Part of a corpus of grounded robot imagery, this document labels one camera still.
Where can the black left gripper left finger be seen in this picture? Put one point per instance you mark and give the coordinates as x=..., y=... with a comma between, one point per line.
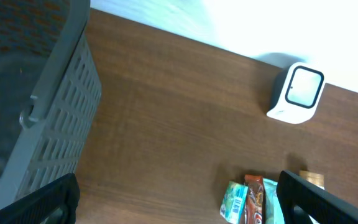
x=55, y=202

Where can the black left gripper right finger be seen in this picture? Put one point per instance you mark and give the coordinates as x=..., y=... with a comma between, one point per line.
x=301, y=202

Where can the teal wipes packet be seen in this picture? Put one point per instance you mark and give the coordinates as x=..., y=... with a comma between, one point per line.
x=273, y=211

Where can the white barcode scanner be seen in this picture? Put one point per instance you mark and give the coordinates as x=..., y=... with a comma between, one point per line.
x=296, y=93

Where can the dark grey plastic basket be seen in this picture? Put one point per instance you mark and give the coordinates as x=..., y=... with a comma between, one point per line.
x=49, y=92

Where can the brown chocolate bar wrapper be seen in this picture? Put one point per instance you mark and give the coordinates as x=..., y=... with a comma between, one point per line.
x=254, y=199

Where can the small teal packet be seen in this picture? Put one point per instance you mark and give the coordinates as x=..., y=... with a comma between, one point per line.
x=233, y=202

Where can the white bamboo conditioner tube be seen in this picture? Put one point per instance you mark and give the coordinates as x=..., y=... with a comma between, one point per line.
x=314, y=178

